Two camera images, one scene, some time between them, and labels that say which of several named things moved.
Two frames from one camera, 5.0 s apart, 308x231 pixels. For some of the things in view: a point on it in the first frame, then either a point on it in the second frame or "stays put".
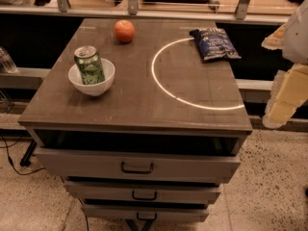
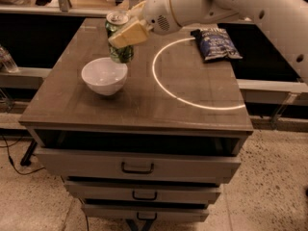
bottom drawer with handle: [145, 213] stays put
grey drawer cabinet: [141, 119] stays put
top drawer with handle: [142, 166] stays put
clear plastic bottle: [7, 62] stays put
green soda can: [90, 64] to [115, 21]
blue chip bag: [215, 43] stays put
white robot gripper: [297, 38] to [157, 13]
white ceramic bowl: [75, 79] to [104, 76]
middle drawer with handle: [143, 192] stays put
